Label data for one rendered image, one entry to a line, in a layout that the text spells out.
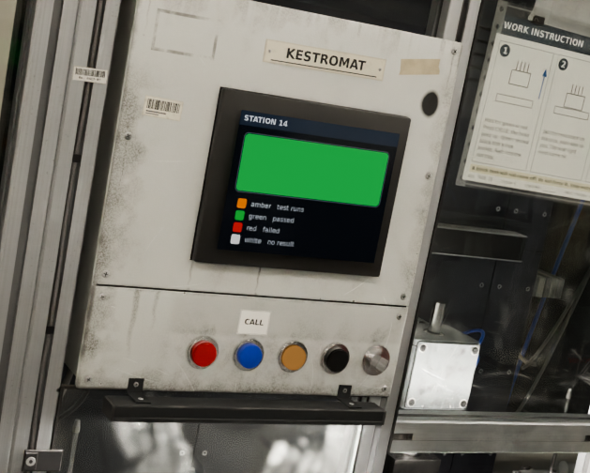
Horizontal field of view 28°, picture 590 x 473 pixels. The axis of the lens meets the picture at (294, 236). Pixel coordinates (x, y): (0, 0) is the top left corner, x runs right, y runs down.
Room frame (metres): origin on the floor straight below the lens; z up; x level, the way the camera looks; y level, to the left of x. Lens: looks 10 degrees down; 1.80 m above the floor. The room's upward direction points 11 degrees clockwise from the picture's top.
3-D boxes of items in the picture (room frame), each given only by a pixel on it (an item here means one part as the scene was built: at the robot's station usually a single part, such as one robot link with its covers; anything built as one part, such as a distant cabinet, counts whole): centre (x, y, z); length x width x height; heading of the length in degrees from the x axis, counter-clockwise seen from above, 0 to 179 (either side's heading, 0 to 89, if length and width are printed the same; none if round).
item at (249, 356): (1.37, 0.03, 1.42); 0.03 x 0.02 x 0.03; 118
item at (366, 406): (1.35, 0.01, 1.37); 0.36 x 0.04 x 0.04; 118
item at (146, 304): (1.47, 0.08, 1.60); 0.42 x 0.29 x 0.46; 118
